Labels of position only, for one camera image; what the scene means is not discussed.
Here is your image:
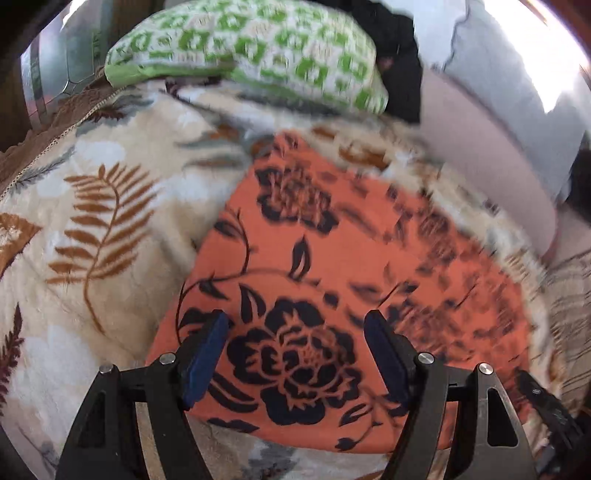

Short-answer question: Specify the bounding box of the orange floral blouse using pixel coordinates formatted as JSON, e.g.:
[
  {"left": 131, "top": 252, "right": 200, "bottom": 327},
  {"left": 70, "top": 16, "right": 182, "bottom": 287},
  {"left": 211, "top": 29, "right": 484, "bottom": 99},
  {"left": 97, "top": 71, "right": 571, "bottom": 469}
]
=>
[{"left": 149, "top": 132, "right": 530, "bottom": 453}]

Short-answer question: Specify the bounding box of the striped beige cushion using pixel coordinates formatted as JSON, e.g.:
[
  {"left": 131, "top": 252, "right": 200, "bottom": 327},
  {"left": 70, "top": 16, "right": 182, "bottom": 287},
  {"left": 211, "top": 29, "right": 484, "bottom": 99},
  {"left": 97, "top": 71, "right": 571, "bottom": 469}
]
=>
[{"left": 546, "top": 251, "right": 590, "bottom": 412}]

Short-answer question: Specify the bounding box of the leaf pattern fleece blanket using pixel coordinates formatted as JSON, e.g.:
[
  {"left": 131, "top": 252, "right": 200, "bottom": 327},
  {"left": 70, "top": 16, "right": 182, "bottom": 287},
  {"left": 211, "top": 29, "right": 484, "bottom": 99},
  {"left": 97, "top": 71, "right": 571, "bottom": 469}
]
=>
[{"left": 1, "top": 81, "right": 562, "bottom": 479}]

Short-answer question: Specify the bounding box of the dark furry cushion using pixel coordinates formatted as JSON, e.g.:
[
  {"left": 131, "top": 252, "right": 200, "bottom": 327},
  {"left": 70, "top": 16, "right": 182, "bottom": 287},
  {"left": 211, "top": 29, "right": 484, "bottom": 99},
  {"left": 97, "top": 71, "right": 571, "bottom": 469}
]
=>
[{"left": 566, "top": 150, "right": 591, "bottom": 223}]

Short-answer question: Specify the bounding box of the pink bolster cushion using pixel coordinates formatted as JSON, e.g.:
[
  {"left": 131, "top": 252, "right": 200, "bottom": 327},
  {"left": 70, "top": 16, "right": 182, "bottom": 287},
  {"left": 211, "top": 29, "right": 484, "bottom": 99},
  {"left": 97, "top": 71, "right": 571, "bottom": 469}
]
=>
[{"left": 419, "top": 69, "right": 558, "bottom": 263}]

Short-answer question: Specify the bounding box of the brown lace bed skirt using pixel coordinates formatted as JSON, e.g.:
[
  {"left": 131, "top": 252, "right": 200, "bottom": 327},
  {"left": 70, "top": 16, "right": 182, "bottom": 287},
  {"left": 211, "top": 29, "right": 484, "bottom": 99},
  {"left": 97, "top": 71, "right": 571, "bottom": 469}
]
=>
[{"left": 1, "top": 67, "right": 114, "bottom": 192}]

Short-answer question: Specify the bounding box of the light blue pillow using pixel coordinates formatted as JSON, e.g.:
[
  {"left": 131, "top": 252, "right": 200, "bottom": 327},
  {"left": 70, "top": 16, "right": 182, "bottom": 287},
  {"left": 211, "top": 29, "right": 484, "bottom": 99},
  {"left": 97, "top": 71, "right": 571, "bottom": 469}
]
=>
[{"left": 386, "top": 1, "right": 590, "bottom": 199}]

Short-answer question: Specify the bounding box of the green white checkered pillow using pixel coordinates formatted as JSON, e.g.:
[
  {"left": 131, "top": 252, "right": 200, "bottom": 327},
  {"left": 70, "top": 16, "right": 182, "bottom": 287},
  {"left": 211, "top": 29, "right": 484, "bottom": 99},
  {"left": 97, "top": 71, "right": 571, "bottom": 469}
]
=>
[{"left": 104, "top": 1, "right": 389, "bottom": 114}]

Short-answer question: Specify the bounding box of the black garment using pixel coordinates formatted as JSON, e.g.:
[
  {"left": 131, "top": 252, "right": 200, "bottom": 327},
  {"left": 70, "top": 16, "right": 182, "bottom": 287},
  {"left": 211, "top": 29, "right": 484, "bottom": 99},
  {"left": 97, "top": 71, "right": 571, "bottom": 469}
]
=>
[{"left": 320, "top": 0, "right": 423, "bottom": 124}]

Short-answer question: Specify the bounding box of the wooden door with stained glass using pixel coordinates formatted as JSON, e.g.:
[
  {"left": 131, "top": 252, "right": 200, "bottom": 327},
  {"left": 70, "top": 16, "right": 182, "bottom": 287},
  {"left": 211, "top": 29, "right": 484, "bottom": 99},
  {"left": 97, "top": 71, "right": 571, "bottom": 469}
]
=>
[{"left": 1, "top": 1, "right": 164, "bottom": 151}]

